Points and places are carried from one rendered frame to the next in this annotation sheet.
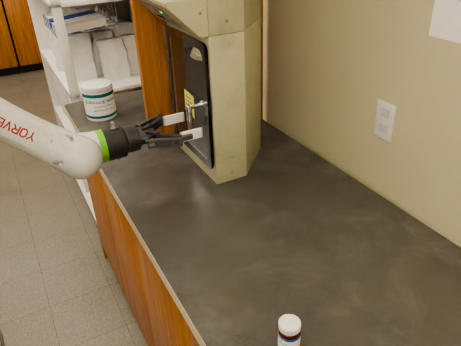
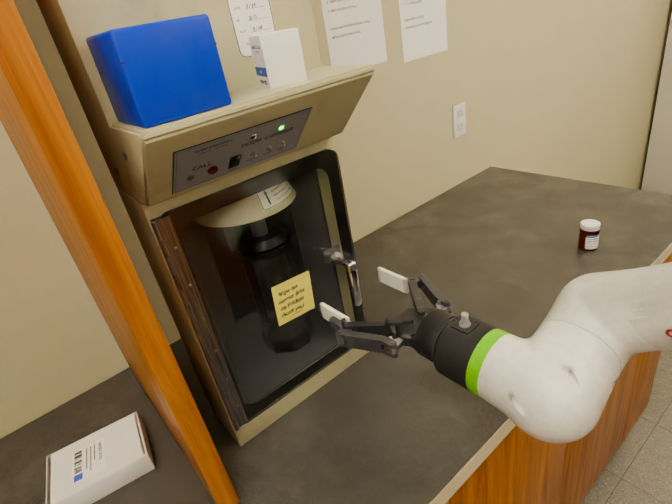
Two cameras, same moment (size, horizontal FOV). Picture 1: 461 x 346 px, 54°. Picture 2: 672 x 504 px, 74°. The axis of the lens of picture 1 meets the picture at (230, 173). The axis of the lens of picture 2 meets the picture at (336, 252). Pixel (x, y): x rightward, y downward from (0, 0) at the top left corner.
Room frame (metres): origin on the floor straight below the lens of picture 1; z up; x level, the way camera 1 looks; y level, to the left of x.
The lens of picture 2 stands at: (1.37, 0.76, 1.58)
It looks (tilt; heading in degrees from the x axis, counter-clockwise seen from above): 28 degrees down; 263
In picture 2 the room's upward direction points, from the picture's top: 11 degrees counter-clockwise
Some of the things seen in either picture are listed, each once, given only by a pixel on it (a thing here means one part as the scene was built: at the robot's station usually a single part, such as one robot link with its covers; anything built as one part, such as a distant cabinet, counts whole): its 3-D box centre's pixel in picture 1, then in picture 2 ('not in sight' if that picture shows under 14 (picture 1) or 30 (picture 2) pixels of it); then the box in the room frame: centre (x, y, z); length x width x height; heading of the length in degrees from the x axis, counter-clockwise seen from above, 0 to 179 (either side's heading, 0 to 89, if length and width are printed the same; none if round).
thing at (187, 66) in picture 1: (188, 97); (285, 290); (1.38, 0.12, 1.19); 0.30 x 0.01 x 0.40; 27
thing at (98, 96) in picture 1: (99, 99); not in sight; (1.85, 0.55, 1.02); 0.13 x 0.13 x 0.15
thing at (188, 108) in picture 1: (194, 117); (347, 279); (1.27, 0.10, 1.17); 0.05 x 0.03 x 0.10; 117
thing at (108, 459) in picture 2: not in sight; (100, 462); (1.77, 0.15, 0.96); 0.16 x 0.12 x 0.04; 18
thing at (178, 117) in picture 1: (173, 119); (335, 317); (1.31, 0.17, 1.14); 0.07 x 0.01 x 0.03; 117
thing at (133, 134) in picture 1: (139, 136); (425, 329); (1.19, 0.26, 1.14); 0.09 x 0.08 x 0.07; 117
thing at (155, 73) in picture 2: not in sight; (160, 71); (1.45, 0.21, 1.56); 0.10 x 0.10 x 0.09; 27
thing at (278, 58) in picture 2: not in sight; (277, 58); (1.32, 0.15, 1.54); 0.05 x 0.05 x 0.06; 13
